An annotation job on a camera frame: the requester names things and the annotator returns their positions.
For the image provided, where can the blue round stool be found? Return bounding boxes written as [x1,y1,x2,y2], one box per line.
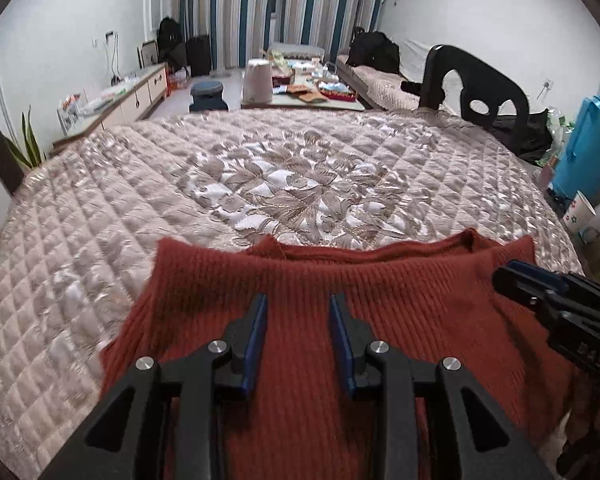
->
[188,80,229,113]

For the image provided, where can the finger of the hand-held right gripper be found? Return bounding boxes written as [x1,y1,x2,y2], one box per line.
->
[507,259,581,291]
[492,266,563,313]

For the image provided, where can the quilted floral table cover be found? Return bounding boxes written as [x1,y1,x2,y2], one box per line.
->
[0,107,586,480]

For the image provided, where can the black charger cable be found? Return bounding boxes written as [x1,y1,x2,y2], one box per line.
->
[105,32,122,85]

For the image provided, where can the black suitcase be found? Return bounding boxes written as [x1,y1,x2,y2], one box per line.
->
[186,35,212,77]

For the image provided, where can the striped curtains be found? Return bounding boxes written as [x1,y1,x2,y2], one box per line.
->
[177,0,388,68]

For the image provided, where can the black backpack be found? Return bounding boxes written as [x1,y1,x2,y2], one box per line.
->
[157,16,187,68]

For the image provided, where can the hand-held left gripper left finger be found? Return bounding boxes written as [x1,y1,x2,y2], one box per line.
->
[37,292,269,480]

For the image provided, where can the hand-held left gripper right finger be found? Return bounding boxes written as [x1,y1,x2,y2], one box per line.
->
[328,292,556,480]

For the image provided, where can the low white cabinet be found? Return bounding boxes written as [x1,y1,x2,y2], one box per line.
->
[50,62,170,153]

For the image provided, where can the beige sofa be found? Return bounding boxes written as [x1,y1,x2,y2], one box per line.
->
[336,37,461,111]

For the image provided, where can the red knit sweater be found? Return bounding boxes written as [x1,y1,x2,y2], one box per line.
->
[100,227,600,480]

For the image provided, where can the black cloth bag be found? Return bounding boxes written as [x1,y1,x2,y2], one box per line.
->
[490,109,553,162]

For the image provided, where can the floral paper cup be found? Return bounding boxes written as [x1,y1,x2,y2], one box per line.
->
[562,190,597,235]

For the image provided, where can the white electric kettle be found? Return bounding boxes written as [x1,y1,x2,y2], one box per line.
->
[242,58,273,103]

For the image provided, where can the picture frame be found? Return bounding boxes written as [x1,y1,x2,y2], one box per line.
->
[137,39,159,68]

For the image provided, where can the blue thermos jug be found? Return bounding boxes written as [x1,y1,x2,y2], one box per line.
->
[550,89,600,201]

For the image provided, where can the green potted plant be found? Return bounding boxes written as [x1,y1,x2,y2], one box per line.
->
[5,105,46,170]

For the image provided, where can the cluttered coffee table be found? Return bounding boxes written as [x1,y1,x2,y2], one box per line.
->
[241,42,366,111]

